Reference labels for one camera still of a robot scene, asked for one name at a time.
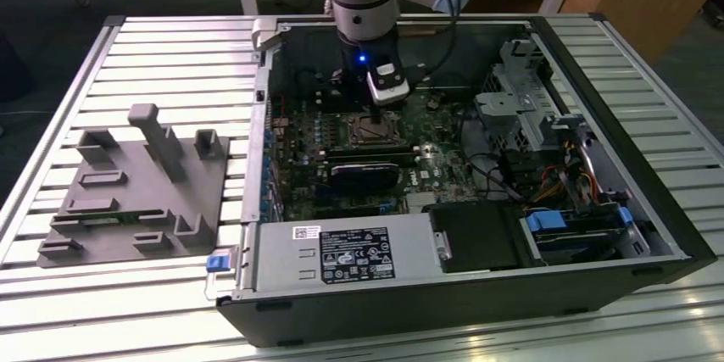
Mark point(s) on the black RAM slot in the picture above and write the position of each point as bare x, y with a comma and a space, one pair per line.
374, 157
374, 149

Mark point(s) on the blue disk carrier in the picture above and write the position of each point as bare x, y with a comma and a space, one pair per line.
546, 222

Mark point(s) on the grey power supply unit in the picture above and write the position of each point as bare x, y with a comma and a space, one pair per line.
283, 260

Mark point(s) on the CPU socket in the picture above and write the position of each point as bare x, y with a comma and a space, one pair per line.
351, 118

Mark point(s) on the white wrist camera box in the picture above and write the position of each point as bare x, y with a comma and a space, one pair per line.
387, 86

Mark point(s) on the small silver heat sink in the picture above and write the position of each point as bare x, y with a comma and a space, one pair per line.
423, 201

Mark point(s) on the green motherboard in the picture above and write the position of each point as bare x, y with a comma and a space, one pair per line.
442, 167

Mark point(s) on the black plastic shroud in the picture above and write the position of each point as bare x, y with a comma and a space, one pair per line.
481, 239

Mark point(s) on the black PC case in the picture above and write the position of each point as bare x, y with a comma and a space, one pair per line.
397, 319

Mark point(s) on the blue case latch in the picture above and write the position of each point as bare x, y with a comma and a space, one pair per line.
218, 262

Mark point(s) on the grey parts rack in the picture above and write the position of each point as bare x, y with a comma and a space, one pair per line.
142, 201

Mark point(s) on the black graphics card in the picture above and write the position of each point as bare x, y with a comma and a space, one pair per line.
365, 177

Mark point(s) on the green RAM stick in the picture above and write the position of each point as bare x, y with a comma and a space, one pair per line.
107, 218

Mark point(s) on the silver CPU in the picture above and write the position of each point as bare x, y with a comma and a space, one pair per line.
377, 132

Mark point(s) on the grey metal drive cage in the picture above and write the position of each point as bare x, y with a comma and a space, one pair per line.
503, 103

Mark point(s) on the blue plastic clip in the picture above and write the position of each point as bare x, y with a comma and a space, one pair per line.
623, 215

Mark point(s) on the hard disk drive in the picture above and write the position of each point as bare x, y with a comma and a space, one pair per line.
571, 245

